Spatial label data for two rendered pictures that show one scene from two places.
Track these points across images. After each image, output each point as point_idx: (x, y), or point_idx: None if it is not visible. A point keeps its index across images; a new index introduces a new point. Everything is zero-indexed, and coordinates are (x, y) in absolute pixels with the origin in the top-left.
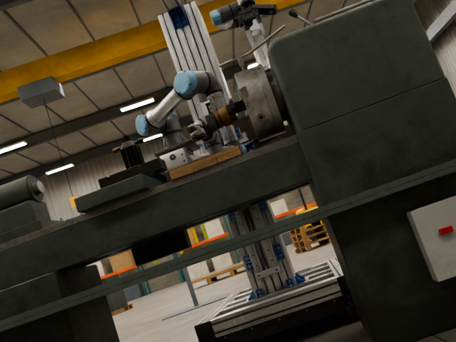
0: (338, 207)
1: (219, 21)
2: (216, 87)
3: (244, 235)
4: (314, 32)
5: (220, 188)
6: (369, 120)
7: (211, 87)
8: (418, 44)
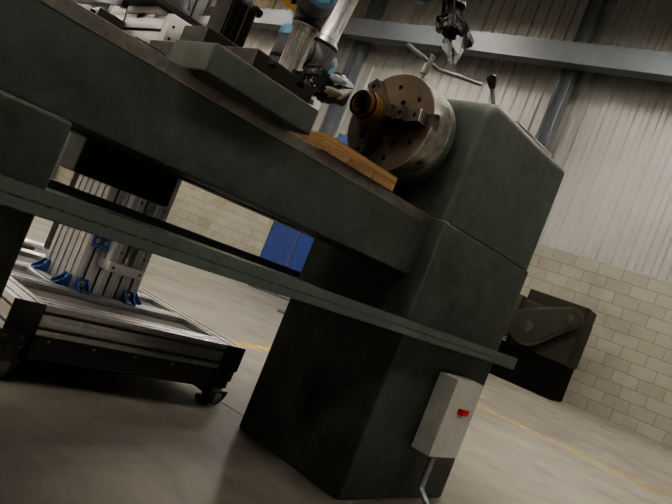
0: (434, 338)
1: None
2: (322, 25)
3: (365, 306)
4: (519, 138)
5: (347, 210)
6: (482, 263)
7: (320, 20)
8: (539, 227)
